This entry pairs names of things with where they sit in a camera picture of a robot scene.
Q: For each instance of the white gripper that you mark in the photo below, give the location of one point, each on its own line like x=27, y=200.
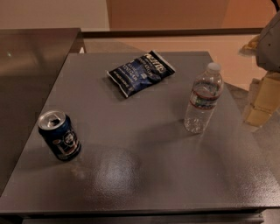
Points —
x=270, y=48

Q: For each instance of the clear plastic water bottle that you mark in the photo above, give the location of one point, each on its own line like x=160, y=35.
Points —
x=206, y=90

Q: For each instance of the blue pepsi can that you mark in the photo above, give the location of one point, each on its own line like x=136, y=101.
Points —
x=56, y=128

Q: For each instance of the blue chips bag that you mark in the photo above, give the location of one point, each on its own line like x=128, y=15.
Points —
x=141, y=73

